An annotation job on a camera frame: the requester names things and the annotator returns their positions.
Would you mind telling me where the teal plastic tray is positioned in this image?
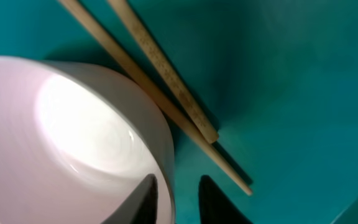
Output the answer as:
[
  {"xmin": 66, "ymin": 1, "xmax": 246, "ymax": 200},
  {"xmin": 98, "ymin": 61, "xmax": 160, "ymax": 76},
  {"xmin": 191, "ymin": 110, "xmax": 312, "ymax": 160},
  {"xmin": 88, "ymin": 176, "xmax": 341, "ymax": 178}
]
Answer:
[{"xmin": 0, "ymin": 0, "xmax": 358, "ymax": 224}]

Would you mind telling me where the pink bowl with rice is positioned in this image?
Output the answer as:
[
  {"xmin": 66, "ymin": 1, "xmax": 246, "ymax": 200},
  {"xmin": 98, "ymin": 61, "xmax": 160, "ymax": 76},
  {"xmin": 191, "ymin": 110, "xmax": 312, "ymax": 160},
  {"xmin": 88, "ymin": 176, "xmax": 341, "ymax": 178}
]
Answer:
[{"xmin": 0, "ymin": 56, "xmax": 175, "ymax": 223}]

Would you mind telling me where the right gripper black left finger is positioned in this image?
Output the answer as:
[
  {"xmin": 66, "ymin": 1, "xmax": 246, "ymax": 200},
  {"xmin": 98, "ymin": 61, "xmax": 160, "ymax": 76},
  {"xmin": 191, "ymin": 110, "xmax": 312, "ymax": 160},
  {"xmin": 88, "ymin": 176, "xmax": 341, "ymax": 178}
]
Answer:
[{"xmin": 103, "ymin": 174, "xmax": 158, "ymax": 224}]

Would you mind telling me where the wooden chopstick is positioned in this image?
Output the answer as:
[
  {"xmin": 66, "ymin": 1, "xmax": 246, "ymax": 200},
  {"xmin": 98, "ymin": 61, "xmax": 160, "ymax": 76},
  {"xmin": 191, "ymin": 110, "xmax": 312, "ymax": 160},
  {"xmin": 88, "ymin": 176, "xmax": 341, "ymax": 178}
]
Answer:
[
  {"xmin": 60, "ymin": 0, "xmax": 253, "ymax": 196},
  {"xmin": 109, "ymin": 0, "xmax": 219, "ymax": 143}
]

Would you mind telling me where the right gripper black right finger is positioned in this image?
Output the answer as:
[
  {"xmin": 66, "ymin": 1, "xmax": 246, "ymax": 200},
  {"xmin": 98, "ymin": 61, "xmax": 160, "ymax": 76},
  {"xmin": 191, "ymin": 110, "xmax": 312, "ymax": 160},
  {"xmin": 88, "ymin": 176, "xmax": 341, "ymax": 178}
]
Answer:
[{"xmin": 198, "ymin": 175, "xmax": 252, "ymax": 224}]

